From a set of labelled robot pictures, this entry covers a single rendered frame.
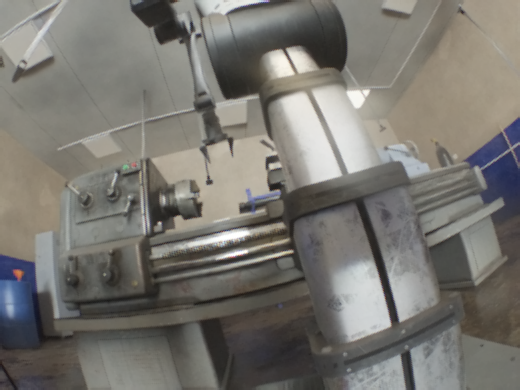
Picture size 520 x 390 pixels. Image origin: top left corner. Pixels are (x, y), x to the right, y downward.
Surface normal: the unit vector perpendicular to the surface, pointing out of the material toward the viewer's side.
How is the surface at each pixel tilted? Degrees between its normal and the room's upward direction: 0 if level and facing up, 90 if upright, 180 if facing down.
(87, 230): 90
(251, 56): 151
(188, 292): 90
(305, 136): 90
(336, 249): 90
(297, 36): 138
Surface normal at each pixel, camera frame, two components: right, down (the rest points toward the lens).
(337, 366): -0.30, -0.25
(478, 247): 0.05, -0.35
